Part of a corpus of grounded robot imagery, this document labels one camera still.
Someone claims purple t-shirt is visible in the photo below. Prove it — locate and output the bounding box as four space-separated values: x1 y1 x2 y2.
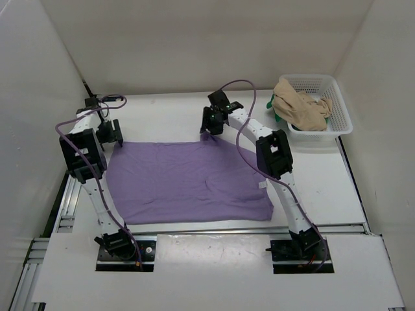
106 133 274 225

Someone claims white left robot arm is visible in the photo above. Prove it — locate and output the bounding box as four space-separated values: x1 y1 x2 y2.
55 95 139 260

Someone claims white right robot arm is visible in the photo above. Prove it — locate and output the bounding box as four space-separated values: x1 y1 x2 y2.
200 89 329 260

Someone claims small blue label sticker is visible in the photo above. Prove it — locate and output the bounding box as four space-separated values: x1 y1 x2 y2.
104 95 124 102

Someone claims green t-shirt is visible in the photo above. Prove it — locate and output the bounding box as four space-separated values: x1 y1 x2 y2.
266 94 283 122

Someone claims beige t-shirt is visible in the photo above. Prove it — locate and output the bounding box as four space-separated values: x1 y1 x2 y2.
273 78 333 132

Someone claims white plastic basket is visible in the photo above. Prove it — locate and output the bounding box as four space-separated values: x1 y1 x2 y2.
280 74 353 143

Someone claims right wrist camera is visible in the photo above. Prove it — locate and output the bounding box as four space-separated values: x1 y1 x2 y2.
207 90 244 114

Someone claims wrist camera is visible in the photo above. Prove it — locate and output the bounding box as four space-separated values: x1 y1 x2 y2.
207 90 244 114
76 97 110 118

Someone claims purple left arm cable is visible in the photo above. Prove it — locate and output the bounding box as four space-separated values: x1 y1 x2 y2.
54 95 145 270

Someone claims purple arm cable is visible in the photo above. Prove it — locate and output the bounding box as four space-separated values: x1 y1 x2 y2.
220 79 330 270
54 95 145 270

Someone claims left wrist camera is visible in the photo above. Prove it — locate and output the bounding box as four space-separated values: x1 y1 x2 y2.
76 97 110 118

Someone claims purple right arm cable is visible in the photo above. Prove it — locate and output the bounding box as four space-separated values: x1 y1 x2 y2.
220 79 330 270

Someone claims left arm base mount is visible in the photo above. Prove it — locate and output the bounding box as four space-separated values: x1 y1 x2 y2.
95 235 157 273

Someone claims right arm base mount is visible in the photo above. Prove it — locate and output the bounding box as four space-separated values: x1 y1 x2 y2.
265 239 335 275

